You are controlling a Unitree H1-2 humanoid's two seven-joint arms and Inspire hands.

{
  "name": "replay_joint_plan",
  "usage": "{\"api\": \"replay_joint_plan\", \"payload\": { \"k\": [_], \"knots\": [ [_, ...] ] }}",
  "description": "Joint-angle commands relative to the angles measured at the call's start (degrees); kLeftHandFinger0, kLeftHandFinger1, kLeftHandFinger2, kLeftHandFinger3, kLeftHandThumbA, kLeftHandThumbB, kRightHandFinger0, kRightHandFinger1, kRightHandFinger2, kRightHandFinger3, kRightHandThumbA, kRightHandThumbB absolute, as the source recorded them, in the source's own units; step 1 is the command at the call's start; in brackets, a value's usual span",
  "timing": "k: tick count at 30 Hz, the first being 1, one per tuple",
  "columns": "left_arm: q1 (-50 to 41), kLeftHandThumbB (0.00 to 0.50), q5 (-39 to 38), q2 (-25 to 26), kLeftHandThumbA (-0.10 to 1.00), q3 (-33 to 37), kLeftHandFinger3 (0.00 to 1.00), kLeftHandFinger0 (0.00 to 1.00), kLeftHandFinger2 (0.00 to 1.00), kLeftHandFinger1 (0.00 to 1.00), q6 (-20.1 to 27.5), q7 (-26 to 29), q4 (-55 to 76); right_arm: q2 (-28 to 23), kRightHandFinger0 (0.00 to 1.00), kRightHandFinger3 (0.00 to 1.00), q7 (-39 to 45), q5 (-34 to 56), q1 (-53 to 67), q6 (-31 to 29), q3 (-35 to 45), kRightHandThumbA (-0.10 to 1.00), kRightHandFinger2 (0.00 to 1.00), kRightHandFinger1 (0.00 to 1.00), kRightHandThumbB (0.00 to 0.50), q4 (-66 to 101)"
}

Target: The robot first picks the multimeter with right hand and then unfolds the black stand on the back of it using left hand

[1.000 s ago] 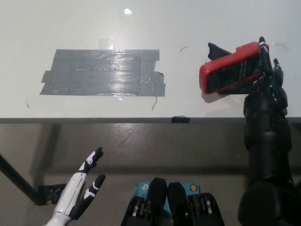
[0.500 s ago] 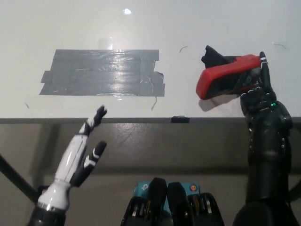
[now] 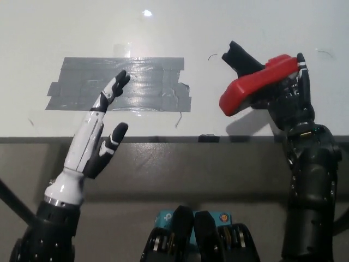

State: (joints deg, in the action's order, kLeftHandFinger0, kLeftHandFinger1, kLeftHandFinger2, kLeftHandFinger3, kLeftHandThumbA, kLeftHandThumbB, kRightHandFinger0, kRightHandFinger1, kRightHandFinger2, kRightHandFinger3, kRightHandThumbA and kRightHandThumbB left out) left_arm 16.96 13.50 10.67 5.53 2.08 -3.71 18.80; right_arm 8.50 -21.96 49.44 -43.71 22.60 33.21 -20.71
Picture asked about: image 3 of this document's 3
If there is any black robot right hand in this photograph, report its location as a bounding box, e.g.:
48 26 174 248
268 52 317 133

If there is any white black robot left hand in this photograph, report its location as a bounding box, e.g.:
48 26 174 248
43 69 131 206

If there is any red black digital multimeter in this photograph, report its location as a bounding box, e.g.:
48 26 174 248
219 40 299 117

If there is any black teal robot torso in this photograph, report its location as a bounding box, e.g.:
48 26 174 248
140 205 260 262

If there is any black metal table leg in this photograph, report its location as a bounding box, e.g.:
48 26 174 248
0 178 38 226

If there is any small black tape strip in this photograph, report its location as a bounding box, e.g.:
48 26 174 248
197 133 220 144

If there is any grey duct tape patch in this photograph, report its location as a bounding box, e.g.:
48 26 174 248
45 56 191 112

